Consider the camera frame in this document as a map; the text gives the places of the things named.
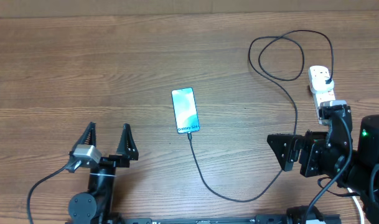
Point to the white charger plug adapter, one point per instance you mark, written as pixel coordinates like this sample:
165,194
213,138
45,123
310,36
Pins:
320,85

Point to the white power strip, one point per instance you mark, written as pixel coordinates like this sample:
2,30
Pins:
320,71

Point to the black smartphone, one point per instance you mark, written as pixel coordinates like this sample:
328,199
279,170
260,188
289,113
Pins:
185,110

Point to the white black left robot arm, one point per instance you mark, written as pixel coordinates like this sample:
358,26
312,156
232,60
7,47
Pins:
94,205

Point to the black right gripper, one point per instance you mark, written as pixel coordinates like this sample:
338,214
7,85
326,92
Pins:
306,150

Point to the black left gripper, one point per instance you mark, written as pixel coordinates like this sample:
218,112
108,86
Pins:
123,161

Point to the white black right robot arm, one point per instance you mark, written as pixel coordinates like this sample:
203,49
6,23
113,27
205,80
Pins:
362,167

